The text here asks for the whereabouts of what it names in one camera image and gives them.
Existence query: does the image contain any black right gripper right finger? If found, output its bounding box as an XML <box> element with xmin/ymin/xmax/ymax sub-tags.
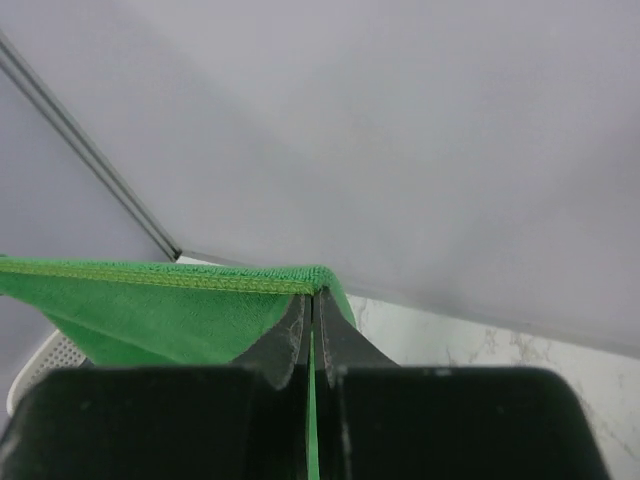
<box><xmin>312</xmin><ymin>289</ymin><xmax>609</xmax><ymax>479</ymax></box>

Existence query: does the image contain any green towel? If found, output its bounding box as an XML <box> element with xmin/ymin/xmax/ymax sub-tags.
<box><xmin>1</xmin><ymin>257</ymin><xmax>356</xmax><ymax>479</ymax></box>

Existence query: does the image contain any left aluminium frame post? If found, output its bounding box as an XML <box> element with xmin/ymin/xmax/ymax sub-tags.
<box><xmin>1</xmin><ymin>34</ymin><xmax>182</xmax><ymax>262</ymax></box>

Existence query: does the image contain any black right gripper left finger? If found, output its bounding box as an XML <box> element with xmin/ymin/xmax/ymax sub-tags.
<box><xmin>1</xmin><ymin>295</ymin><xmax>311</xmax><ymax>479</ymax></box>

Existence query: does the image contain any white perforated basket left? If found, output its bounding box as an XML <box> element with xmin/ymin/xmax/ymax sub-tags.
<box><xmin>6</xmin><ymin>330</ymin><xmax>92</xmax><ymax>416</ymax></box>

